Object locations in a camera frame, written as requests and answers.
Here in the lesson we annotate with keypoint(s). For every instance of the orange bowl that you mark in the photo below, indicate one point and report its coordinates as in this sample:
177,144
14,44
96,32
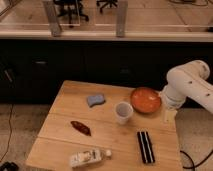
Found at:
145,100

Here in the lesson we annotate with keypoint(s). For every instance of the white paper cup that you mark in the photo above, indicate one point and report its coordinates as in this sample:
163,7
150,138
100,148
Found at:
123,112

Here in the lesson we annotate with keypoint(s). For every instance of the black office chair left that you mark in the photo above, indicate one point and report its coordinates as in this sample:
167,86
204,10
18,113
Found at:
69,8

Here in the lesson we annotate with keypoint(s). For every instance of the black cabinet front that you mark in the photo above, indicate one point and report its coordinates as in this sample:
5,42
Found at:
32,71

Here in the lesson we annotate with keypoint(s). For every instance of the black office chair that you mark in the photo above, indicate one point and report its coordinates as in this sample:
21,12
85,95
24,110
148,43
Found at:
69,8
110,3

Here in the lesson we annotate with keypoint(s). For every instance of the grey metal post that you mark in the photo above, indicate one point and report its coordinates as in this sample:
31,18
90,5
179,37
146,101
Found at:
121,17
50,11

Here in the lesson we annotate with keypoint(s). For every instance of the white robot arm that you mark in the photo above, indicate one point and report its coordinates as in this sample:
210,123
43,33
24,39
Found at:
188,81

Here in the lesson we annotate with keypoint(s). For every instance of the black office chair right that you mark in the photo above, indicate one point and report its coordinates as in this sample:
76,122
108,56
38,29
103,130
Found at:
110,3

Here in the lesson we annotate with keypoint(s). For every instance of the grey metal post right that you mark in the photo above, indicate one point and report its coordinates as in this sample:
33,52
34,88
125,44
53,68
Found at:
121,17

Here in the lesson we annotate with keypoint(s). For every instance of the grey metal post left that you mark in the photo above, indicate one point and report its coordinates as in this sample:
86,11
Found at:
50,11

